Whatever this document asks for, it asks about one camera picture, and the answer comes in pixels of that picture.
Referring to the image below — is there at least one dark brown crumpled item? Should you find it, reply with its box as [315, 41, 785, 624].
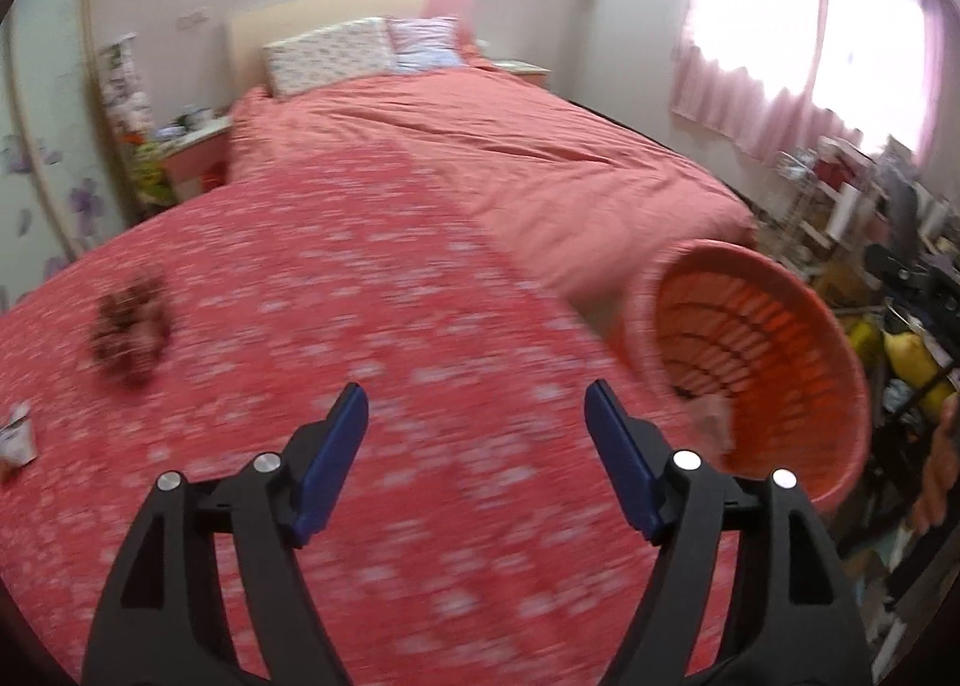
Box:
[88, 273, 172, 387]

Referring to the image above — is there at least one pink curtain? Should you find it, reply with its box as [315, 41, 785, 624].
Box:
[667, 0, 946, 163]

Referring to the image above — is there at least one floral white pillow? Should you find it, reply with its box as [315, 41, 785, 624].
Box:
[262, 17, 397, 101]

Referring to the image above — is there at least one pink nightstand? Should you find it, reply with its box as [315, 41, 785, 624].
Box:
[159, 115, 235, 203]

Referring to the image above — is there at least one white nightstand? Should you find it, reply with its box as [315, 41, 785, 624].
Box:
[491, 58, 552, 91]

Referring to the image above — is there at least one pink striped pillow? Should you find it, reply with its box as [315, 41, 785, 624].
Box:
[386, 16, 466, 74]

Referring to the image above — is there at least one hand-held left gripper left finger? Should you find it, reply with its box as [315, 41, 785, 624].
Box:
[81, 382, 370, 686]

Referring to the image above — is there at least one wardrobe with purple flowers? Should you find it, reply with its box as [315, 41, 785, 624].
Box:
[0, 0, 143, 312]

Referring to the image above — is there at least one yellow green plush toy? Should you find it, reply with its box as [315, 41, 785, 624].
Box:
[129, 139, 172, 203]

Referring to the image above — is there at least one yellow bag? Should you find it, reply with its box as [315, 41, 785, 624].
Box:
[847, 315, 960, 417]

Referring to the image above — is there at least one small white wrapper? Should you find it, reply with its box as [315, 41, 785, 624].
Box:
[0, 401, 37, 483]

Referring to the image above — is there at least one pale crumpled wrapper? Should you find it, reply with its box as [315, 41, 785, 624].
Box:
[686, 393, 740, 455]

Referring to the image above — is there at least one pink duvet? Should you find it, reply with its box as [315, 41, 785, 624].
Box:
[229, 64, 758, 327]

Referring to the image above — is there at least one clear tube of plush toys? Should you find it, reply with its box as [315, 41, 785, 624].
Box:
[97, 34, 158, 140]

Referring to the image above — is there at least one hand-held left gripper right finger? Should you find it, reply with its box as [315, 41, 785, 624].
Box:
[585, 378, 875, 686]

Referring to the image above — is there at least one person's right forearm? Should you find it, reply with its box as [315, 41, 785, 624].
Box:
[909, 397, 960, 533]

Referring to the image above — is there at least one red floral blanket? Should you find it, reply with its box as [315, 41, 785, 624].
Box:
[0, 139, 743, 686]

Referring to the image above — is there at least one orange plastic basket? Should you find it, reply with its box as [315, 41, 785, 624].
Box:
[609, 240, 872, 515]

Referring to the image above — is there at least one white storage shelf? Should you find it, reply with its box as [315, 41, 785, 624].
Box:
[757, 131, 960, 297]

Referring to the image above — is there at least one cream and pink headboard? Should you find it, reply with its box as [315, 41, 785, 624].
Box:
[225, 0, 473, 98]

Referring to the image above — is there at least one black stand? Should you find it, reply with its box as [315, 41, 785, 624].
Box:
[862, 240, 960, 327]

